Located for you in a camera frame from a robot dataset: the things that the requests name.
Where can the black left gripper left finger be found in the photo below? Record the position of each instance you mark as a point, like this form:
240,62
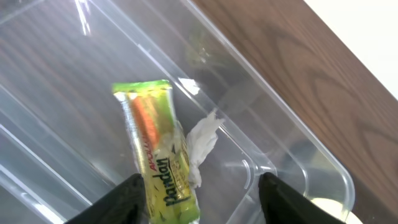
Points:
122,205

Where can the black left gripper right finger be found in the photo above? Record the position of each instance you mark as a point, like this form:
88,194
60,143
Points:
281,204

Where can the white rice bowl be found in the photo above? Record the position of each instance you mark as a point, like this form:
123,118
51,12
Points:
335,209

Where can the green snack wrapper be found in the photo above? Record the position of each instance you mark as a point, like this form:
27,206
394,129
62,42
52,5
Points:
160,150

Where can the white tissue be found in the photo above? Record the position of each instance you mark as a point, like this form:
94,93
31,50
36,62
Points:
201,141

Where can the clear plastic waste bin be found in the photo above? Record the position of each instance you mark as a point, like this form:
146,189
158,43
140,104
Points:
63,139

